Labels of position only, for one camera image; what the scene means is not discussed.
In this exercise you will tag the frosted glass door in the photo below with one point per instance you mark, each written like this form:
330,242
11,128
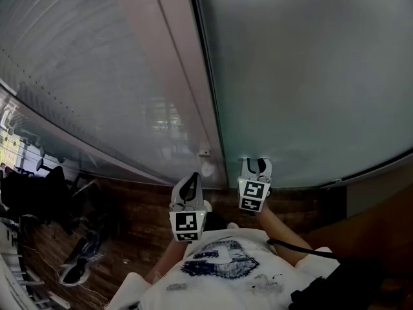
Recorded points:
306,76

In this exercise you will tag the pile of flattened cardboard boxes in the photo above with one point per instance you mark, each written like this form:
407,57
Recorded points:
371,237

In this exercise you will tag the person's left forearm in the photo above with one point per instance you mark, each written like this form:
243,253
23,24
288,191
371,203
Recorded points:
169,260

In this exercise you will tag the black bag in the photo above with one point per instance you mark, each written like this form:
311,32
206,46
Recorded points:
342,286

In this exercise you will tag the black part in plastic bag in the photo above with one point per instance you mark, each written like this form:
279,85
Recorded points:
74,270

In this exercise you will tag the person's right forearm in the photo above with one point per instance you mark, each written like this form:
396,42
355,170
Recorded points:
284,234

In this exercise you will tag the glass partition with blinds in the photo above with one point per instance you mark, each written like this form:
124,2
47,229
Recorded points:
80,147

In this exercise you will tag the person's black trousers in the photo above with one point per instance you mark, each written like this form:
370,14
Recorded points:
214,221

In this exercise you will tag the black office chair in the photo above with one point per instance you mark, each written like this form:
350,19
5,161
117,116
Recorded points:
38,192

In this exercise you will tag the person's white printed T-shirt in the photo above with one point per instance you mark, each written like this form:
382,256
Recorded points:
226,289

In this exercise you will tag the white metal frame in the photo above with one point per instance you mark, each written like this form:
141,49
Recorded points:
13,270

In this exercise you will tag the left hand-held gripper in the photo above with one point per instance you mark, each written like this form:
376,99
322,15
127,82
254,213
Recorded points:
187,223

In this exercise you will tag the small grey lock fitting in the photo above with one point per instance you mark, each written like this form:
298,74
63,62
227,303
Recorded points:
204,152

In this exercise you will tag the white-framed frosted glass panel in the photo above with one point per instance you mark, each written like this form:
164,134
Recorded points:
113,60

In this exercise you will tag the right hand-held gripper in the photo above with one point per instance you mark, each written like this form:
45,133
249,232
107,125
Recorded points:
253,194

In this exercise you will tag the person's right shoe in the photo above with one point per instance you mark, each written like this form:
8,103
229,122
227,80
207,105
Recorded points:
233,225

